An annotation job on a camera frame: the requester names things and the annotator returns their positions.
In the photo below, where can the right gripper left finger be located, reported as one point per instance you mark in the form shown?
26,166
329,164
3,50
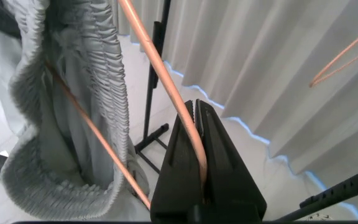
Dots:
172,174

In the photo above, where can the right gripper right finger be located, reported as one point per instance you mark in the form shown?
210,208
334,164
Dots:
232,186

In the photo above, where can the pink clothes hanger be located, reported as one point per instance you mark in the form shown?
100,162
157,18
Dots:
313,82
167,81

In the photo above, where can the pale grey shorts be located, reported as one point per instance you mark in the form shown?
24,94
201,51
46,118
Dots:
104,62

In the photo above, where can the black clothes rack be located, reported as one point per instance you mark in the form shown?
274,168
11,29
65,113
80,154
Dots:
156,62

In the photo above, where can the white curtain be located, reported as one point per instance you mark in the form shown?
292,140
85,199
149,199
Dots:
259,46

